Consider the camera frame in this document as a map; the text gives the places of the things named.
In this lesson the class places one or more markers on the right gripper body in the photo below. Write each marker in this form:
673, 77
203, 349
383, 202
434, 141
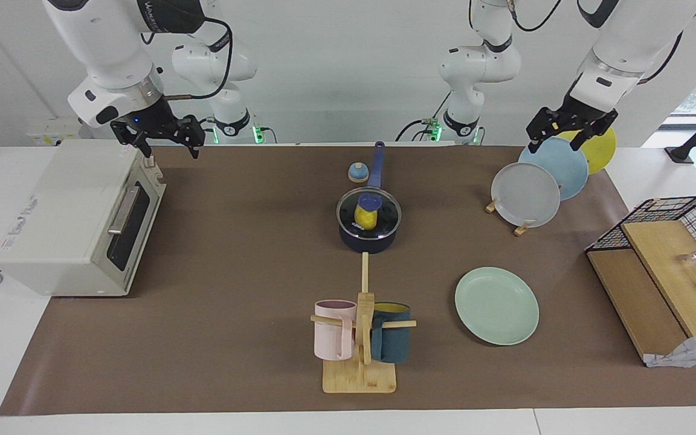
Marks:
150, 115

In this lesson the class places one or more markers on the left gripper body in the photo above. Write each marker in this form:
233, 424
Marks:
585, 101

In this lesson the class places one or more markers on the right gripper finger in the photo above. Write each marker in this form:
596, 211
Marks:
191, 133
132, 136

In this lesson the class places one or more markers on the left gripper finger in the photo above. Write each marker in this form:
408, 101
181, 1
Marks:
542, 128
596, 128

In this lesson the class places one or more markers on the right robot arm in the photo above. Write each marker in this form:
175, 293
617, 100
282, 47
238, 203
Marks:
106, 42

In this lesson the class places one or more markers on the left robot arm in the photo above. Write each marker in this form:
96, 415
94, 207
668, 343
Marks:
475, 66

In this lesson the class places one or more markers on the yellow plate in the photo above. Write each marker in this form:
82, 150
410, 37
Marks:
602, 151

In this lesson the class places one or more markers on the light blue plate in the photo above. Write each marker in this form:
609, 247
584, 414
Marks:
562, 166

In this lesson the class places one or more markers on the grey plate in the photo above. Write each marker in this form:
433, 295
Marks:
524, 194

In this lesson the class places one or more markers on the wooden plate rack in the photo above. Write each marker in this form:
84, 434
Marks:
523, 229

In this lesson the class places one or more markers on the glass lid with blue knob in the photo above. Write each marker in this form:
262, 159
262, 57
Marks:
387, 214

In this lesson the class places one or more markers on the light green plate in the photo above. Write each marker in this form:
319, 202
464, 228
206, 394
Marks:
496, 306

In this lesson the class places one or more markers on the yellow potato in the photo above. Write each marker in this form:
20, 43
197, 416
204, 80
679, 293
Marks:
366, 219

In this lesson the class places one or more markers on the white toaster oven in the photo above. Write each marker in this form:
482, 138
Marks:
64, 217

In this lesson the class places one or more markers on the brown wooden board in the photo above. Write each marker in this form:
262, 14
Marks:
632, 296

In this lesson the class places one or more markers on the small blue domed knob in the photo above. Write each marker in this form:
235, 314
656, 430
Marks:
358, 173

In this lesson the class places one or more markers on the pink mug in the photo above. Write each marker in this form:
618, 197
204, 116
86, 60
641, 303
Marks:
333, 335

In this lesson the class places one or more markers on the dark teal mug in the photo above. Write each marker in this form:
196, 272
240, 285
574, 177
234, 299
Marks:
391, 341

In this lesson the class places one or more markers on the wooden mug rack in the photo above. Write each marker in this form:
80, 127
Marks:
360, 377

